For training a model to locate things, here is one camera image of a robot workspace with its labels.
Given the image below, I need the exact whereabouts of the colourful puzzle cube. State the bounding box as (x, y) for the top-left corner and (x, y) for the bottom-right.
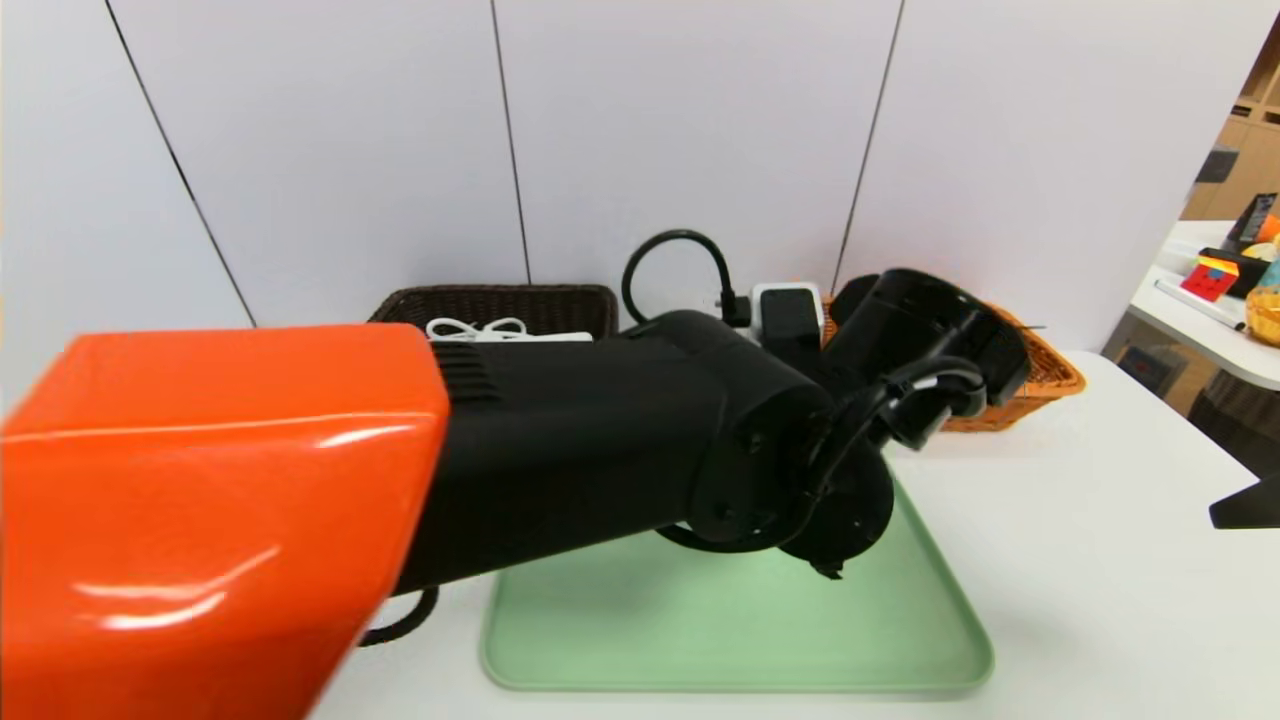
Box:
(1181, 257), (1240, 304)

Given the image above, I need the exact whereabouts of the white power strip with cord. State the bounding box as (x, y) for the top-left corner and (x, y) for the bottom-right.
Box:
(427, 317), (595, 345)

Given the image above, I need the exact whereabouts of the dark remote control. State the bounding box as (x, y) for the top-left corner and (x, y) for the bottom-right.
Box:
(1231, 194), (1278, 248)

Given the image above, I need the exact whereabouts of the yellow round object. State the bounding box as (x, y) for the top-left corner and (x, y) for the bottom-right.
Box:
(1243, 287), (1280, 349)

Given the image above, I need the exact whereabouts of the white pen with black cap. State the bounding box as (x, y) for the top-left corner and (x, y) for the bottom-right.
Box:
(1154, 280), (1244, 333)

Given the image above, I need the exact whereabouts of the light green plastic tray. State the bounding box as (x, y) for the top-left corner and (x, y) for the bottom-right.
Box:
(480, 478), (996, 694)

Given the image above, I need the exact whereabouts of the dark brown wicker basket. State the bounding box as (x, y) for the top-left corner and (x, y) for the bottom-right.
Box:
(368, 284), (620, 343)

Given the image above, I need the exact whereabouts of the white side table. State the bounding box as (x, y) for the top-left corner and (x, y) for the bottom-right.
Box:
(1128, 222), (1280, 393)

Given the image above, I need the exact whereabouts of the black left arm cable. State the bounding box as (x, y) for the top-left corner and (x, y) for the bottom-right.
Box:
(622, 230), (753, 331)

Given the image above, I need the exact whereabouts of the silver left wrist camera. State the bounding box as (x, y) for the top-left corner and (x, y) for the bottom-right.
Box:
(750, 282), (827, 347)

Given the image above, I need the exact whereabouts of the orange wicker basket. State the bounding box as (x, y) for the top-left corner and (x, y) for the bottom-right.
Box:
(820, 297), (1089, 433)

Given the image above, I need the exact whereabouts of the wooden shelf unit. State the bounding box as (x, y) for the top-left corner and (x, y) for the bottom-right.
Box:
(1182, 10), (1280, 224)

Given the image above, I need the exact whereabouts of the black storage box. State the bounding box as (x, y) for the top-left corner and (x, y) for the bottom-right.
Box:
(1199, 248), (1273, 301)

